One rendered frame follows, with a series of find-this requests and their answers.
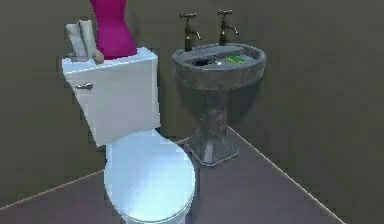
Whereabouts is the white toilet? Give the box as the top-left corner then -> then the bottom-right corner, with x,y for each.
61,46 -> 197,224

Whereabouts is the green soap bar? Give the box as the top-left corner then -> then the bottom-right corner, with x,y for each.
225,55 -> 246,64

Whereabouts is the bronze tap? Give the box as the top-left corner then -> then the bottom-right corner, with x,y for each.
179,12 -> 203,53
217,9 -> 240,47

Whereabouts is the silver toilet flush lever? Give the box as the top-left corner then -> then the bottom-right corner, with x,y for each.
74,82 -> 94,92

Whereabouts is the magenta vase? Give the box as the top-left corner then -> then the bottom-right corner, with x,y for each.
89,0 -> 138,61

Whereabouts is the grey stone pedestal sink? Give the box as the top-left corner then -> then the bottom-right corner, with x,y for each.
171,42 -> 267,167

